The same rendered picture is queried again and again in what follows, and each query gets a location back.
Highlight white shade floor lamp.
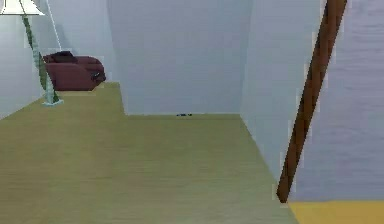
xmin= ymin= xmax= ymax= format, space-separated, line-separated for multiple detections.
xmin=0 ymin=0 xmax=64 ymax=107

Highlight dark cushion on armchair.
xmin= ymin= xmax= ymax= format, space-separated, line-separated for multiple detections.
xmin=49 ymin=50 xmax=79 ymax=64

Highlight brown wooden door frame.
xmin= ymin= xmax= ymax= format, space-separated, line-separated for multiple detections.
xmin=276 ymin=0 xmax=349 ymax=204

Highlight dark red armchair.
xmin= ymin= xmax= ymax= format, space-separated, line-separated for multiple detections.
xmin=42 ymin=50 xmax=107 ymax=92

